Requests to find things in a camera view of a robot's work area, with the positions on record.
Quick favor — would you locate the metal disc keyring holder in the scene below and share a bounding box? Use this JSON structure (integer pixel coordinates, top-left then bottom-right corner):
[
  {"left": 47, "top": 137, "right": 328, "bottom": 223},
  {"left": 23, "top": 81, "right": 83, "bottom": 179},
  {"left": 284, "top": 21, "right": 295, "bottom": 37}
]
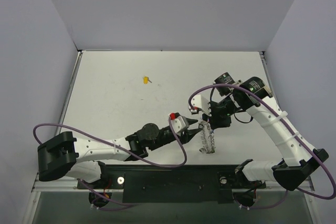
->
[{"left": 198, "top": 120, "right": 215, "bottom": 154}]

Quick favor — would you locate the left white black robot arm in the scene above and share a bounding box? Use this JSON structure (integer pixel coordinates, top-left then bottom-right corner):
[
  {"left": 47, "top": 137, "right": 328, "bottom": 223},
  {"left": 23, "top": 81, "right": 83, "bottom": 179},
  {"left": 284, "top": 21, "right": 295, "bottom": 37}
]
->
[{"left": 37, "top": 113, "right": 201, "bottom": 188}]

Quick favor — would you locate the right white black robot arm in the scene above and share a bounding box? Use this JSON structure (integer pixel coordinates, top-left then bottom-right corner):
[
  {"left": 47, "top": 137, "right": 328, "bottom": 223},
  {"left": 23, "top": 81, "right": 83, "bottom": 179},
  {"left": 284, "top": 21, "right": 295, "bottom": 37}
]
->
[{"left": 210, "top": 72, "right": 329, "bottom": 191}]

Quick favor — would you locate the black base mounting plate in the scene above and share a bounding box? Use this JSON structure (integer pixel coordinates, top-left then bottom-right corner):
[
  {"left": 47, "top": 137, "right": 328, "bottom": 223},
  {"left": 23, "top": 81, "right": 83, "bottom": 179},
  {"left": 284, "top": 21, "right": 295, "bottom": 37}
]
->
[{"left": 89, "top": 165, "right": 266, "bottom": 204}]

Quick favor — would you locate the yellow tagged key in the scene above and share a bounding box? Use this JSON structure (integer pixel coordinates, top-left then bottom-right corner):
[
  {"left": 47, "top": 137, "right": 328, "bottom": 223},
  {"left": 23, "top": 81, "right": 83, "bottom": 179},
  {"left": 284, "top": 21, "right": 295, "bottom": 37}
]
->
[{"left": 143, "top": 76, "right": 152, "bottom": 84}]

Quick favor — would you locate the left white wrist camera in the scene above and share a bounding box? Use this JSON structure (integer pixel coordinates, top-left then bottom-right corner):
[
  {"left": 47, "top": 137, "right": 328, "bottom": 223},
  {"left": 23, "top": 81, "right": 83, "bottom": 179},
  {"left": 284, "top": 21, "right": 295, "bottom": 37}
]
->
[{"left": 169, "top": 113, "right": 190, "bottom": 134}]

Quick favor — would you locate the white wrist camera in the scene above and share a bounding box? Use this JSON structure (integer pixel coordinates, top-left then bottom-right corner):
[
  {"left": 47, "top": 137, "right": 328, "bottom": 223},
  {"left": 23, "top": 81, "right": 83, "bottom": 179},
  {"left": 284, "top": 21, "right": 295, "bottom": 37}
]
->
[
  {"left": 169, "top": 113, "right": 190, "bottom": 134},
  {"left": 188, "top": 94, "right": 211, "bottom": 116}
]

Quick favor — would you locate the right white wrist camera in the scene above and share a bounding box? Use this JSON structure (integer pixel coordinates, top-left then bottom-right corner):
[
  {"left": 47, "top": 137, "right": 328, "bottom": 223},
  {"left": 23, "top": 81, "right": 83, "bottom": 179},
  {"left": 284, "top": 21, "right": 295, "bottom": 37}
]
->
[{"left": 188, "top": 94, "right": 211, "bottom": 116}]

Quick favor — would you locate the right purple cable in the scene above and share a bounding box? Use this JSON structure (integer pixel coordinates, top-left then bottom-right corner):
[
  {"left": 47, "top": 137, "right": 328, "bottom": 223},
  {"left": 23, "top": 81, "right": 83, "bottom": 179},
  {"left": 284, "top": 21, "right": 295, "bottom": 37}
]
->
[{"left": 188, "top": 83, "right": 336, "bottom": 210}]

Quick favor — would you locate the aluminium frame rail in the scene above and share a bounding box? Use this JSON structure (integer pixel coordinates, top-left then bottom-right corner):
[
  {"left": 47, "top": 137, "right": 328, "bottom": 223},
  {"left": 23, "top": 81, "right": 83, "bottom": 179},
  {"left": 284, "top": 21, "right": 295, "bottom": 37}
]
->
[{"left": 31, "top": 172, "right": 78, "bottom": 193}]

